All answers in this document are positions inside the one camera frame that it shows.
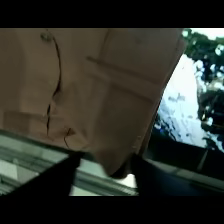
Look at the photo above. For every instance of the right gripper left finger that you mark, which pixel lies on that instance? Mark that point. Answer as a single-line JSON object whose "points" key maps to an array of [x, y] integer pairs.
{"points": [[53, 180]]}

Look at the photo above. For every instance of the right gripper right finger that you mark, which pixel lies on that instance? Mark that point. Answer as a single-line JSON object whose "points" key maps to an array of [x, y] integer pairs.
{"points": [[156, 181]]}

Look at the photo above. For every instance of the brown shirt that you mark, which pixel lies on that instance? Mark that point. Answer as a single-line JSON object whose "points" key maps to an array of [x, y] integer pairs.
{"points": [[100, 93]]}

